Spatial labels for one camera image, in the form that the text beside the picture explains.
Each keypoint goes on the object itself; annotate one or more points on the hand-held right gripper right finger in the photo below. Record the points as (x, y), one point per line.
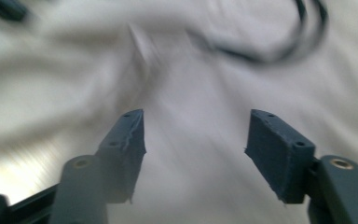
(279, 155)

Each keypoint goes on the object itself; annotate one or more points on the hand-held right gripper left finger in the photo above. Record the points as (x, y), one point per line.
(121, 155)

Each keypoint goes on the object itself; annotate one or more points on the beige pants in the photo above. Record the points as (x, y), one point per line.
(199, 93)

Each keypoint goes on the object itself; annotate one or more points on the dark blurred object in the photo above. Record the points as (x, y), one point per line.
(6, 9)

